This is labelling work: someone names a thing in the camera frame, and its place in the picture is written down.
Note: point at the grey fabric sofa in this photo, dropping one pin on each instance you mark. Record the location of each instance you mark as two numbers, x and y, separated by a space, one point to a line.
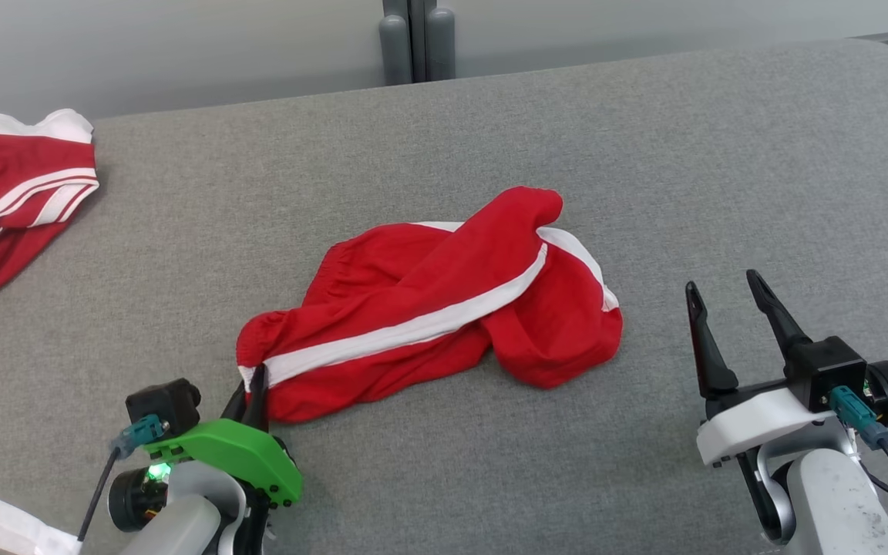
490 139

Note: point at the grey partition post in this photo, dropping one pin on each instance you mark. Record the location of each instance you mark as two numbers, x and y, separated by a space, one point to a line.
395 46
440 42

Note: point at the red shorts white stripe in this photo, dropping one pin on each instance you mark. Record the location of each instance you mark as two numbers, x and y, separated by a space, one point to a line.
428 285

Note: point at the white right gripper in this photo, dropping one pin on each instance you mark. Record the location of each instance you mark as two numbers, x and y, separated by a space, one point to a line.
760 420

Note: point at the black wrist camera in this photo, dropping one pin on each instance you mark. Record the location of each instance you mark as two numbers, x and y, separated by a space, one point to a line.
163 405
825 370

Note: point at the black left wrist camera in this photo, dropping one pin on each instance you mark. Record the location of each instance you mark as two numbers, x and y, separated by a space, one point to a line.
163 405

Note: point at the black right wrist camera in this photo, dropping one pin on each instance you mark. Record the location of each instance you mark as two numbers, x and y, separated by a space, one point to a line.
825 370

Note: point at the red basketball jersey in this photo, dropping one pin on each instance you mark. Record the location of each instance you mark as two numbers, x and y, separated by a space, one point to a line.
12 169

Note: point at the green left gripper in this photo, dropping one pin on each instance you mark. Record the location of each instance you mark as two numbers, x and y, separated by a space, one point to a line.
236 459

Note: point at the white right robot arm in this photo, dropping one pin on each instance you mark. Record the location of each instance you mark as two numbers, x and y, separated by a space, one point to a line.
837 509

